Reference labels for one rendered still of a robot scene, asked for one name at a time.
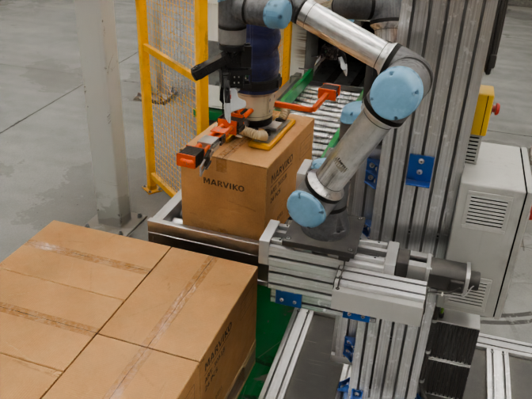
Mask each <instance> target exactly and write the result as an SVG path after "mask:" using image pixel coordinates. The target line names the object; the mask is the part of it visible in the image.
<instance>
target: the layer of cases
mask: <svg viewBox="0 0 532 399"><path fill-rule="evenodd" d="M257 274H258V267H257V266H254V265H250V264H244V263H240V262H237V261H232V260H227V259H222V258H219V257H215V256H209V255H205V254H202V253H195V252H192V251H188V250H184V249H178V248H174V247H172V248H171V247H170V246H167V245H160V244H157V243H153V242H149V241H143V240H139V239H135V238H132V237H125V236H122V235H118V234H112V233H108V232H104V231H100V230H95V229H90V228H87V227H83V226H77V225H73V224H70V223H66V222H60V221H55V220H53V221H52V222H51V223H49V224H48V225H47V226H45V227H44V228H43V229H42V230H41V231H40V232H39V233H37V234H36V235H35V236H33V237H32V238H31V239H29V240H28V241H27V242H25V243H24V244H23V245H22V246H21V247H20V248H19V249H17V250H16V251H15V252H13V253H12V254H11V255H9V256H8V257H7V258H6V259H4V261H2V262H1V263H0V399H224V398H225V396H226V394H227V392H228V390H229V388H230V387H231V385H232V383H233V381H234V379H235V377H236V375H237V373H238V371H239V370H240V368H241V365H242V364H243V362H244V360H245V357H246V356H247V355H248V353H249V350H250V348H251V347H252V345H253V342H254V341H255V339H256V319H257Z"/></svg>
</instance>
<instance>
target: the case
mask: <svg viewBox="0 0 532 399"><path fill-rule="evenodd" d="M287 118H288V119H293V120H295V124H294V125H293V126H292V127H291V128H290V129H289V130H288V131H287V133H286V134H285V135H284V136H283V137H282V138H281V139H280V140H279V141H278V142H277V143H276V144H275V145H274V146H273V147H272V148H271V149H270V150H262V149H258V148H254V147H249V142H250V141H251V140H252V139H253V138H250V137H246V136H243V137H242V138H239V137H234V138H233V139H232V140H231V141H230V142H225V143H223V144H222V145H221V146H219V148H218V149H217V150H216V151H215V152H214V153H213V154H212V156H211V159H210V160H211V164H210V166H209V168H208V170H204V172H203V174H202V176H201V177H200V165H201V164H200V165H199V166H198V167H197V168H195V169H190V168H187V167H183V166H181V167H180V174H181V198H182V221H183V224H184V225H188V226H194V227H199V228H202V229H206V230H213V231H217V232H220V233H224V234H231V235H235V236H238V237H243V238H249V239H253V240H258V241H259V240H260V237H261V236H262V234H263V232H264V230H265V229H266V227H267V225H268V224H269V222H270V220H271V219H272V220H276V221H280V223H282V224H284V223H285V222H286V221H287V219H288V218H289V217H290V215H289V213H288V209H287V200H288V198H289V197H290V194H291V193H292V192H294V191H295V189H296V177H297V172H298V170H299V168H300V166H301V165H302V163H303V161H304V160H305V159H310V160H311V158H312V149H313V138H314V118H313V117H308V116H300V115H296V114H291V113H290V114H289V115H288V117H287ZM216 123H217V121H216V122H215V123H213V124H212V125H211V126H210V127H208V128H207V129H206V130H204V131H203V132H202V133H200V134H199V135H197V136H196V137H195V138H194V139H193V140H191V141H190V142H189V143H187V144H186V145H191V146H195V145H196V144H197V141H198V140H199V139H201V138H202V137H203V136H204V135H209V134H210V133H211V131H210V130H211V129H212V128H214V125H215V124H216ZM186 145H185V146H183V147H182V148H181V149H180V151H182V150H183V149H184V148H185V147H186Z"/></svg>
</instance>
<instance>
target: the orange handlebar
mask: <svg viewBox="0 0 532 399"><path fill-rule="evenodd" d="M328 97H329V93H326V92H325V93H324V94H323V95H322V96H321V97H320V98H319V99H318V100H317V102H316V103H315V104H314V105H313V106H312V107H309V106H304V105H300V104H291V103H286V102H281V101H275V107H280V108H289V109H294V110H298V111H303V112H316V111H317V110H318V109H319V107H320V106H321V105H322V104H323V103H324V102H325V100H326V99H327V98H328ZM252 113H253V109H252V108H250V109H249V110H247V111H246V112H245V113H244V114H243V115H244V117H245V118H247V117H248V116H249V115H251V114H252ZM224 127H225V125H224V124H223V123H221V124H220V125H219V126H217V127H214V128H212V129H211V130H210V131H211V133H210V134H209V135H210V136H214V137H219V138H220V137H221V136H222V135H223V134H226V138H227V137H228V136H230V135H229V133H231V131H232V130H233V129H234V127H233V126H232V125H230V126H229V127H228V128H224ZM210 147H211V146H210V145H207V146H206V147H204V148H205V154H206V152H207V150H209V149H210ZM180 163H181V164H182V165H194V161H193V160H188V159H185V158H181V159H180Z"/></svg>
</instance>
